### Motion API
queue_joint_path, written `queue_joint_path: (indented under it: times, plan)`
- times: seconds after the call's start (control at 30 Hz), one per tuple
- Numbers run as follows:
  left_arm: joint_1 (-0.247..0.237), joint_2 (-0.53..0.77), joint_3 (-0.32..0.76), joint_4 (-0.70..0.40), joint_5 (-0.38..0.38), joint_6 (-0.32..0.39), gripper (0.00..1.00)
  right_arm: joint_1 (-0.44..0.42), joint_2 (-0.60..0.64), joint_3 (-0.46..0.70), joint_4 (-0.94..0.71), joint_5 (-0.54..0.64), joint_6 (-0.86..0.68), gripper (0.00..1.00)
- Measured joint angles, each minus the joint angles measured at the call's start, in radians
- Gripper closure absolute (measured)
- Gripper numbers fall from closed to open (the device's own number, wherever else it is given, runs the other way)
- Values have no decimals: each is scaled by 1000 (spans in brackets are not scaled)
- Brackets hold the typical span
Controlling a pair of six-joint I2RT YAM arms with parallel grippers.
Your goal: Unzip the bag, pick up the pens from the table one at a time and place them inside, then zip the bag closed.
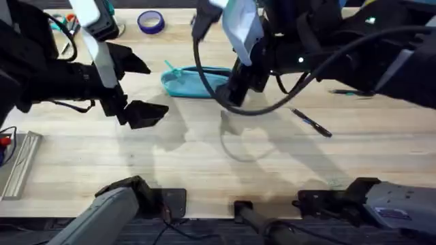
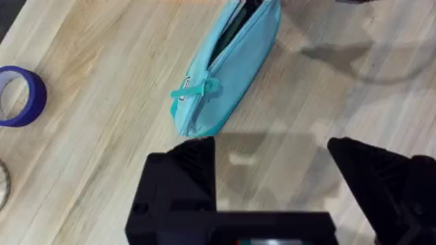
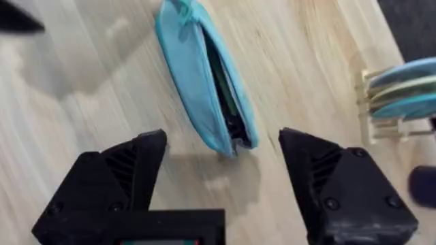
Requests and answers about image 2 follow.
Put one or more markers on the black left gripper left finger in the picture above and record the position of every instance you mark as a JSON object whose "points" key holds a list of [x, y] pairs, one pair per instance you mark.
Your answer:
{"points": [[190, 180]]}

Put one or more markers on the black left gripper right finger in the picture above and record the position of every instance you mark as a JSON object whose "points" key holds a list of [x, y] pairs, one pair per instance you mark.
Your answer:
{"points": [[385, 183]]}

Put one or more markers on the teal zip pencil bag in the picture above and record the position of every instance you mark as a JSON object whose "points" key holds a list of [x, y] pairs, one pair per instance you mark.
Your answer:
{"points": [[235, 71]]}

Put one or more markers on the blue tape roll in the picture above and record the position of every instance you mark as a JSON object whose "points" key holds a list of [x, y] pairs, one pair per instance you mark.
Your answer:
{"points": [[32, 98]]}

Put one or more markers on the clear tape roll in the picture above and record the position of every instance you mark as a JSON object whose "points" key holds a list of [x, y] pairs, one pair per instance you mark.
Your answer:
{"points": [[6, 183]]}

